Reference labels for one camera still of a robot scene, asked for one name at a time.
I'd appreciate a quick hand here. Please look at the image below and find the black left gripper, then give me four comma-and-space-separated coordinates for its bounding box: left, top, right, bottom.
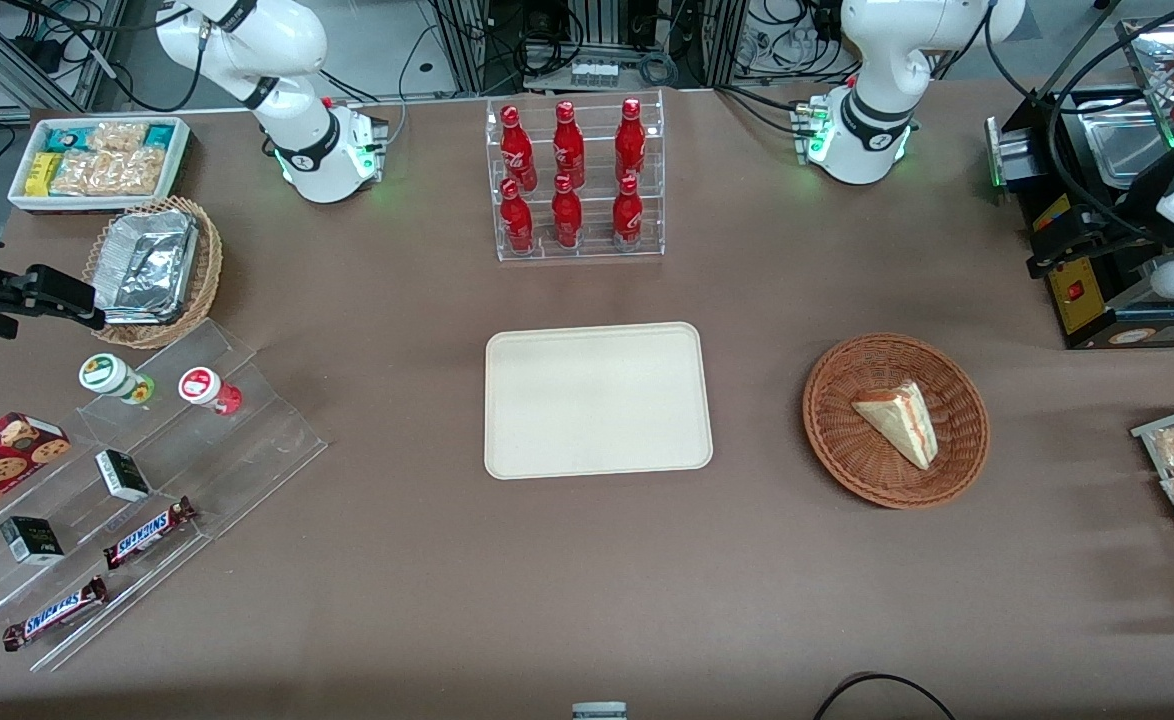
1027, 180, 1163, 280

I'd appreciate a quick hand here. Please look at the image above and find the black floor cable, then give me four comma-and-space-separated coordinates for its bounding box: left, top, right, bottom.
812, 672, 958, 720

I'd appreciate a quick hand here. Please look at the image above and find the green lid cup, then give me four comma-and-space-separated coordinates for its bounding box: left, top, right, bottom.
79, 353, 156, 406

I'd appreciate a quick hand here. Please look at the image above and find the white snack bin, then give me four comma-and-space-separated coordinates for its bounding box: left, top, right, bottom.
7, 116, 192, 215

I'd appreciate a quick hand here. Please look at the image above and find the red lid cup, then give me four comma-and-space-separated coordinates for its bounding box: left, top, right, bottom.
178, 367, 244, 417

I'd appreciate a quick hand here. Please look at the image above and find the clear acrylic bottle rack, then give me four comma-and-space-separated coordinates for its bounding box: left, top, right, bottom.
485, 90, 666, 263

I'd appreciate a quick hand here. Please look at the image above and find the red cola bottle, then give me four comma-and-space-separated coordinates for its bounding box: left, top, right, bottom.
552, 100, 586, 189
612, 174, 644, 249
500, 105, 538, 191
615, 98, 646, 181
500, 178, 535, 254
551, 174, 584, 249

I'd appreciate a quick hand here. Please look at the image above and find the round brown wicker basket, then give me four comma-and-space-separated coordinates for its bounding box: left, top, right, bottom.
802, 332, 991, 511

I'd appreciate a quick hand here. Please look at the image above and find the small black box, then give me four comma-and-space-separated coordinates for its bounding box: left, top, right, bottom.
95, 449, 152, 503
0, 516, 65, 566

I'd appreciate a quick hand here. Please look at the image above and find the stack of foil trays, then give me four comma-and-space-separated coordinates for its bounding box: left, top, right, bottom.
92, 210, 198, 324

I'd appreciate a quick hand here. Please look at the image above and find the black hot food case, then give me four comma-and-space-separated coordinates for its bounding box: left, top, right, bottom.
987, 15, 1174, 351

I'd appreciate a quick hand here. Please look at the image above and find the metal equipment rack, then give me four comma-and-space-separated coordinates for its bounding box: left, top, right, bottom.
427, 0, 748, 96

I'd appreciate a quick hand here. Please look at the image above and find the clear acrylic stepped display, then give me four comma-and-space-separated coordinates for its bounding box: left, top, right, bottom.
0, 318, 329, 673

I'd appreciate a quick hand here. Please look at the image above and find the yellow snack pack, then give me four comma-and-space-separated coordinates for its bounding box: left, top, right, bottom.
25, 152, 63, 198

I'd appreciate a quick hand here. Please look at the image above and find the clear cracker bag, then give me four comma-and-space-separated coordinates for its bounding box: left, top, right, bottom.
87, 122, 148, 156
52, 150, 166, 197

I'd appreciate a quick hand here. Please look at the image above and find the cream plastic tray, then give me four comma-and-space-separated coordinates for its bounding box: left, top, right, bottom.
484, 321, 715, 482

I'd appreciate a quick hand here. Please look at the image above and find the stainless steel pan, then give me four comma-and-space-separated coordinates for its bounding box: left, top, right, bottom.
1085, 108, 1174, 183

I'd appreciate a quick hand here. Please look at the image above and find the snickers bar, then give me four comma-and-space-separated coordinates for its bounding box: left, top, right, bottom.
102, 497, 198, 571
2, 576, 109, 653

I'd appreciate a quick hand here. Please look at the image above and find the triangle sandwich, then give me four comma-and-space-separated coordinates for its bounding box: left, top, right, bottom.
852, 380, 940, 471

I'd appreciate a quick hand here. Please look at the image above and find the oval wicker basket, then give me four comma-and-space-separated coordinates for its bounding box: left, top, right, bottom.
82, 195, 224, 351

